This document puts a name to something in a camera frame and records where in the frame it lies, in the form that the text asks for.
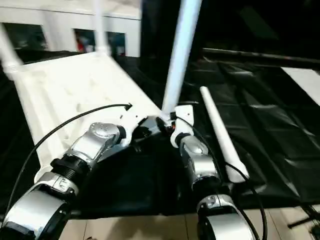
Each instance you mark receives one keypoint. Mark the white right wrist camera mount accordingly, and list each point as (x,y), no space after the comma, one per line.
(185,117)

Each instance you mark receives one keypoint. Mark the white cabinet with glass doors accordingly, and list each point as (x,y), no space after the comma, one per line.
(62,27)

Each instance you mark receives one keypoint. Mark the black backdrop cloth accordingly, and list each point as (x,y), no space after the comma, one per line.
(250,22)

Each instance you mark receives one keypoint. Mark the white plastic table leg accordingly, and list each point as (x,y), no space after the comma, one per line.
(220,130)
(8,55)
(101,27)
(180,55)

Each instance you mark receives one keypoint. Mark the white paper sheet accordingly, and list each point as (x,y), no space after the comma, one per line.
(303,80)

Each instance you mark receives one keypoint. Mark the black tripod stand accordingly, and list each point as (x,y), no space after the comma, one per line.
(302,221)

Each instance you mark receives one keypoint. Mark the white plastic table top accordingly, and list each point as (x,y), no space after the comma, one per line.
(75,82)

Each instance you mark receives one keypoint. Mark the black mat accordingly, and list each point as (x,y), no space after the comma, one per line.
(262,140)

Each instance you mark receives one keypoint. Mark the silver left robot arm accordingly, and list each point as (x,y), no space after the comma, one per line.
(87,147)

